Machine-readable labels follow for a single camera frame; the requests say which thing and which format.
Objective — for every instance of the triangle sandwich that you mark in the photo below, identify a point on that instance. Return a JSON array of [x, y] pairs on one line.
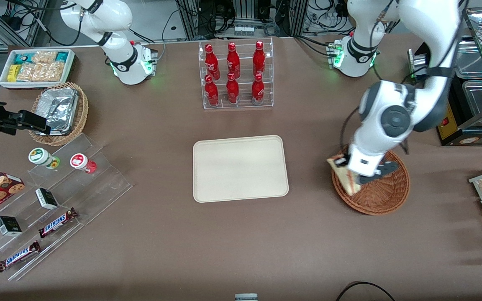
[[345, 177]]

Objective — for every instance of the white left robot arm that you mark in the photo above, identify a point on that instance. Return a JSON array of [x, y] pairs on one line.
[[433, 25]]

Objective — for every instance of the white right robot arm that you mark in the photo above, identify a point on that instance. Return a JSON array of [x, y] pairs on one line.
[[117, 46]]

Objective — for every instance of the brown round wicker basket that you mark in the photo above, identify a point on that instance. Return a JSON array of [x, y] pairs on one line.
[[383, 196]]

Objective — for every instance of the light oval wicker basket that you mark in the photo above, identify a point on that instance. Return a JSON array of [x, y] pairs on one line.
[[83, 113]]

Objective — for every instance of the beige plastic tray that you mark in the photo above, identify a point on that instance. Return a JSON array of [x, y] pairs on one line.
[[241, 167]]

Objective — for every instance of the silver foil container stack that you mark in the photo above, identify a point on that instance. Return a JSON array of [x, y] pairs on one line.
[[59, 108]]

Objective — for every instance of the green lid jar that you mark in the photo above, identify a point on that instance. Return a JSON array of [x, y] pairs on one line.
[[40, 156]]

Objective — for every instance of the white snack bin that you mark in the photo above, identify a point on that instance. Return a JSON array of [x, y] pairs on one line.
[[4, 83]]

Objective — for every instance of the yellow snack packet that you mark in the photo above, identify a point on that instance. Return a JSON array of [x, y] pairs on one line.
[[12, 72]]

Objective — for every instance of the large rice cracker bag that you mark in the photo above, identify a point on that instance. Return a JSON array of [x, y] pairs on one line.
[[40, 72]]

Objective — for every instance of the red lid jar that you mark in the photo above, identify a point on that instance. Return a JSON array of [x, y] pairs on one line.
[[80, 161]]

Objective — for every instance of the teal snack packet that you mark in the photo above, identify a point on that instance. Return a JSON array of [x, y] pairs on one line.
[[62, 56], [23, 57]]

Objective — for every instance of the small rice cracker bag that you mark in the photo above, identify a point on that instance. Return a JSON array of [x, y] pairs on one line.
[[44, 56]]

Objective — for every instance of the small black box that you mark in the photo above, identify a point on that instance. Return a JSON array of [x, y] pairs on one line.
[[47, 198], [8, 225]]

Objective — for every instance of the clear acrylic step display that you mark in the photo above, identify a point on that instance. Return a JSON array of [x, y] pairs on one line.
[[98, 184]]

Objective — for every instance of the Snickers chocolate bar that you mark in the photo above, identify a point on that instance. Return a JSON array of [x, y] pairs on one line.
[[18, 256], [57, 223]]

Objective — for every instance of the black food warmer yellow panel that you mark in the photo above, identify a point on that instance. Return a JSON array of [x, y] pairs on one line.
[[475, 136]]

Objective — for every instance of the red cola bottle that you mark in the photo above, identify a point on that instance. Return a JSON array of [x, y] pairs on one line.
[[232, 91], [211, 62], [211, 92], [259, 60], [257, 90], [233, 62]]

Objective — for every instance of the clear acrylic bottle rack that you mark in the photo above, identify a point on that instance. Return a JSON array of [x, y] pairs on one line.
[[243, 104]]

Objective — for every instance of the small grey device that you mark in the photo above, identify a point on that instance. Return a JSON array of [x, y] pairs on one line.
[[246, 297]]

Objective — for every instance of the white power strip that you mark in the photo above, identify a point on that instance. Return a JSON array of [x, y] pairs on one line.
[[243, 30]]

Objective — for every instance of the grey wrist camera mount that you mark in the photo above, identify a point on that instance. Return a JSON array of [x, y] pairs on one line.
[[389, 167]]

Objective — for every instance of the aluminium frame rack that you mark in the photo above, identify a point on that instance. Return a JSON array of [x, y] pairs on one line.
[[241, 10]]

